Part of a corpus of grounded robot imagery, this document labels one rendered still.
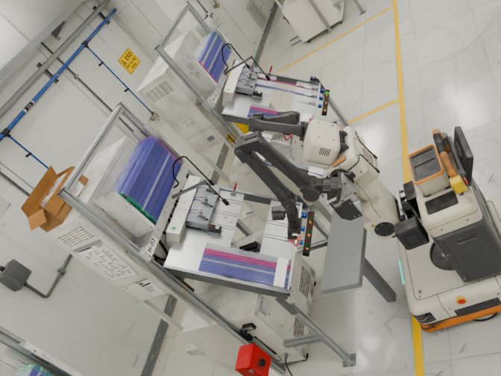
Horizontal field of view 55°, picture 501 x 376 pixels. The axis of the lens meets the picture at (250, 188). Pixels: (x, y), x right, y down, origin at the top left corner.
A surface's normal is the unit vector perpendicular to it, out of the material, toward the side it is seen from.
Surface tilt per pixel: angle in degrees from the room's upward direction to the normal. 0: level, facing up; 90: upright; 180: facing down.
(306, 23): 90
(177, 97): 90
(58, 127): 90
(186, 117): 90
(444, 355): 0
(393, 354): 0
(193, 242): 43
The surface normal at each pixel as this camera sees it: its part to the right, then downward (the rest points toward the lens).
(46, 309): 0.78, -0.34
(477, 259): -0.19, 0.60
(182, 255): 0.09, -0.70
